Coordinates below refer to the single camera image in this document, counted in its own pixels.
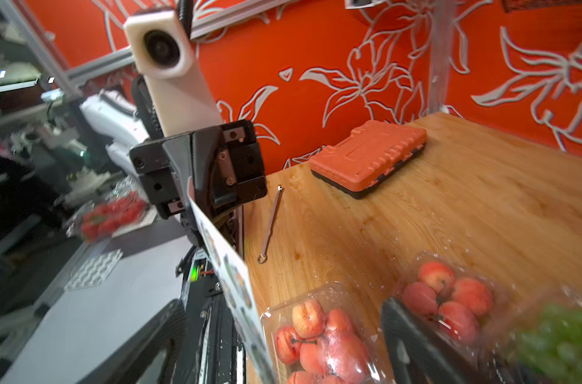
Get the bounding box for clear box large peaches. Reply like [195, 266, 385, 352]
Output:
[261, 282, 393, 383]

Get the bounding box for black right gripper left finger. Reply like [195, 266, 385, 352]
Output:
[80, 299, 185, 383]

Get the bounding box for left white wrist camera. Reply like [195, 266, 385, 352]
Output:
[124, 1, 223, 137]

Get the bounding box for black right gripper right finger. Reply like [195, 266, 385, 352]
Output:
[380, 297, 483, 383]

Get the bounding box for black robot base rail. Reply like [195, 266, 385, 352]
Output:
[173, 246, 246, 383]

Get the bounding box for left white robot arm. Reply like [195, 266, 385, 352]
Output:
[73, 77, 267, 243]

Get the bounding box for clear box of grapes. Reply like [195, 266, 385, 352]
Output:
[487, 287, 582, 384]

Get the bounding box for fruit sticker sheet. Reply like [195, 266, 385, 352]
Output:
[187, 194, 276, 383]

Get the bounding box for small metal rod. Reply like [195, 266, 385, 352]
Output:
[257, 185, 284, 264]

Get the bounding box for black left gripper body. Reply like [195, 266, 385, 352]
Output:
[130, 120, 267, 247]

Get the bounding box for orange plastic tool case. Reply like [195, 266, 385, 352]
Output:
[309, 120, 428, 199]

